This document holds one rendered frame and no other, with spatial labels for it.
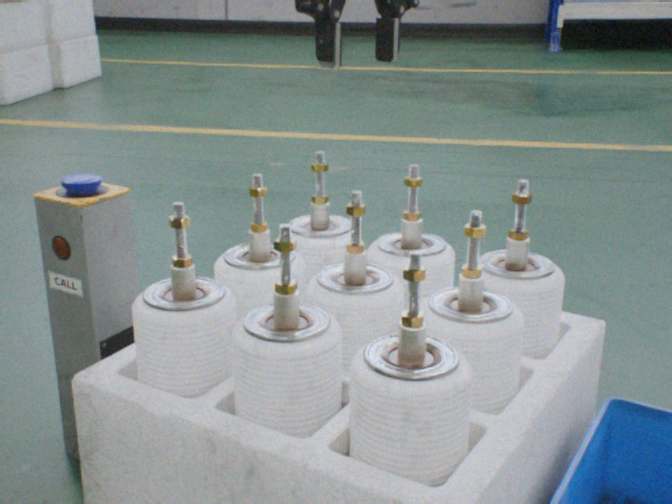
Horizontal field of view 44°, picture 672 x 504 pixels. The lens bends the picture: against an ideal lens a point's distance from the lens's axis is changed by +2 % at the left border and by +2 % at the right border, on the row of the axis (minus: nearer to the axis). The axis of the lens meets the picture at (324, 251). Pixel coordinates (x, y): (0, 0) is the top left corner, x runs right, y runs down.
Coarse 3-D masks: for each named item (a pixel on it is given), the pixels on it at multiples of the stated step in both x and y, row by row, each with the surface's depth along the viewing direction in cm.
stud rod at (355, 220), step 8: (352, 192) 76; (360, 192) 76; (352, 200) 77; (360, 200) 77; (352, 216) 77; (360, 216) 77; (352, 224) 77; (360, 224) 78; (352, 232) 78; (360, 232) 78; (352, 240) 78; (360, 240) 78
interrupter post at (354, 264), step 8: (344, 256) 79; (352, 256) 78; (360, 256) 78; (344, 264) 79; (352, 264) 78; (360, 264) 78; (344, 272) 79; (352, 272) 78; (360, 272) 78; (344, 280) 79; (352, 280) 78; (360, 280) 79
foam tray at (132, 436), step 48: (576, 336) 84; (96, 384) 75; (144, 384) 75; (528, 384) 75; (576, 384) 81; (96, 432) 77; (144, 432) 73; (192, 432) 69; (240, 432) 67; (336, 432) 67; (480, 432) 69; (528, 432) 69; (576, 432) 85; (96, 480) 79; (144, 480) 75; (192, 480) 71; (240, 480) 68; (288, 480) 65; (336, 480) 62; (384, 480) 61; (480, 480) 61; (528, 480) 71
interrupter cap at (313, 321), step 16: (272, 304) 73; (304, 304) 73; (256, 320) 70; (272, 320) 71; (304, 320) 71; (320, 320) 70; (256, 336) 68; (272, 336) 67; (288, 336) 67; (304, 336) 67
